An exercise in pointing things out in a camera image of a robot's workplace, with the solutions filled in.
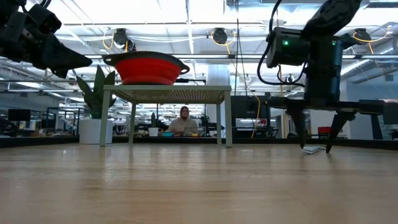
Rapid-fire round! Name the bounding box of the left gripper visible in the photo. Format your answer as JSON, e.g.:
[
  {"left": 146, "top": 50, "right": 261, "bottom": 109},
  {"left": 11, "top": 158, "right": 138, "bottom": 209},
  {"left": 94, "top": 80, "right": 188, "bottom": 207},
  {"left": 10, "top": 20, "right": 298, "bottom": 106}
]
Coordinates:
[{"left": 0, "top": 3, "right": 93, "bottom": 79}]

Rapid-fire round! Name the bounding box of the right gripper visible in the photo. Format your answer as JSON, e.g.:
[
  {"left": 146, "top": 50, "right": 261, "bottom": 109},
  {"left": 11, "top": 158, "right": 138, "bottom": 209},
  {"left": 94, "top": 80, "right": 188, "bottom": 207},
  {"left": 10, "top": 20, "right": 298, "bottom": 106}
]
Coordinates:
[{"left": 267, "top": 39, "right": 398, "bottom": 154}]

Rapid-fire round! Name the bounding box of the green snake plant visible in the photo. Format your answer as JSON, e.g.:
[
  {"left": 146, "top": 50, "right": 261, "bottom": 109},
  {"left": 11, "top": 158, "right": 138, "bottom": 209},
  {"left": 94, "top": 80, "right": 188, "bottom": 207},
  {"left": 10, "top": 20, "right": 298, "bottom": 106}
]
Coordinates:
[{"left": 76, "top": 64, "right": 118, "bottom": 119}]

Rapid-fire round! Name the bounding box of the black cabinet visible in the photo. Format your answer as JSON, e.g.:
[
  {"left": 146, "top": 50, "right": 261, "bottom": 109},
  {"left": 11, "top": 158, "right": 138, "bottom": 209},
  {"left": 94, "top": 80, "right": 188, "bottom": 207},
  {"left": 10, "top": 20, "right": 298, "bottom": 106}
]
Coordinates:
[{"left": 230, "top": 95, "right": 271, "bottom": 139}]

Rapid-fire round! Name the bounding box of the black monitor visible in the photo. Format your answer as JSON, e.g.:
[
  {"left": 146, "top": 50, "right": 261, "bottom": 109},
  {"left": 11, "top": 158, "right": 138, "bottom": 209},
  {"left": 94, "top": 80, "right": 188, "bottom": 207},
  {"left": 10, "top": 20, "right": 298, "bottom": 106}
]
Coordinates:
[{"left": 7, "top": 108, "right": 32, "bottom": 123}]

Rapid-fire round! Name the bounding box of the white plant pot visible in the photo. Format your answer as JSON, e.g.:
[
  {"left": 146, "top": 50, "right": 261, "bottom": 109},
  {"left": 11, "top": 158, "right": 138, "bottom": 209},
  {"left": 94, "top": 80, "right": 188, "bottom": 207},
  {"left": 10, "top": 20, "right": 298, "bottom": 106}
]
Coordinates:
[{"left": 79, "top": 118, "right": 114, "bottom": 144}]

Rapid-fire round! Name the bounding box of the red grey collapsible colander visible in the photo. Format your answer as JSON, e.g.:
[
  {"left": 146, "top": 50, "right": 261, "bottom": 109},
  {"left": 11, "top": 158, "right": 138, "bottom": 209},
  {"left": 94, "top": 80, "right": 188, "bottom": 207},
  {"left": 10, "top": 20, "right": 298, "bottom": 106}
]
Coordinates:
[{"left": 102, "top": 50, "right": 191, "bottom": 86}]

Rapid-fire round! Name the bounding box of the pale green perforated shelf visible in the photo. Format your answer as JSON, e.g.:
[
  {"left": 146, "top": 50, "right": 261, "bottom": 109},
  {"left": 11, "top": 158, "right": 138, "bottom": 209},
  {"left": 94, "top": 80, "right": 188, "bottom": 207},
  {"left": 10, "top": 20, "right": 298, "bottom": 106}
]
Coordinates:
[{"left": 99, "top": 84, "right": 233, "bottom": 149}]

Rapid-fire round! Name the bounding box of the person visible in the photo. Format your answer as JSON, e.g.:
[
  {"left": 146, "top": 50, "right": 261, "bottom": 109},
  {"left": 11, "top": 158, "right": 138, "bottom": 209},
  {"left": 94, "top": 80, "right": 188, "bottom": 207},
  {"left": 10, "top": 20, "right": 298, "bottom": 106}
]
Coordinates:
[{"left": 166, "top": 105, "right": 200, "bottom": 137}]

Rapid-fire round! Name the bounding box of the black aluminium table frame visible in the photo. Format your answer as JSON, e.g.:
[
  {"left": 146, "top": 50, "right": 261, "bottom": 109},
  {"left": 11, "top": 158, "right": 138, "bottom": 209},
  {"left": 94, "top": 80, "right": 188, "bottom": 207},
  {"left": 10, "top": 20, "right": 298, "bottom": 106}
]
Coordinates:
[{"left": 0, "top": 136, "right": 398, "bottom": 151}]

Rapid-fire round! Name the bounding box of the black hanging cable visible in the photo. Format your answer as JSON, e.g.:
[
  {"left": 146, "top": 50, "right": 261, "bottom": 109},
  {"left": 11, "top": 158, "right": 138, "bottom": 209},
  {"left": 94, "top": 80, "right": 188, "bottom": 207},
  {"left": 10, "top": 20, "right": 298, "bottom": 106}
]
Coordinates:
[{"left": 233, "top": 0, "right": 242, "bottom": 97}]

